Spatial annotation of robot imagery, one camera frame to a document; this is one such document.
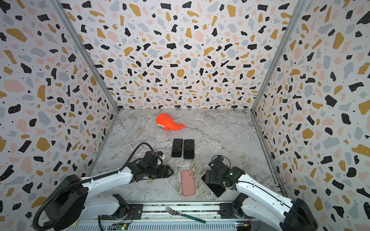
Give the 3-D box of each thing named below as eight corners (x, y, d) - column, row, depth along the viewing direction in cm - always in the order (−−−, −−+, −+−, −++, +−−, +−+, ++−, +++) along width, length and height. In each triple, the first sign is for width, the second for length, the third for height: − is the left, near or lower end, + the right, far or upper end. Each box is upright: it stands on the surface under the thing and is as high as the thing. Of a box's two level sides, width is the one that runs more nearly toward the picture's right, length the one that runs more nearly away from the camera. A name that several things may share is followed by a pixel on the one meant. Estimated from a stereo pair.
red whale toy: (155, 124, 114) (153, 118, 107) (164, 117, 119) (163, 111, 112) (173, 138, 106) (172, 131, 100) (182, 130, 111) (182, 123, 105)
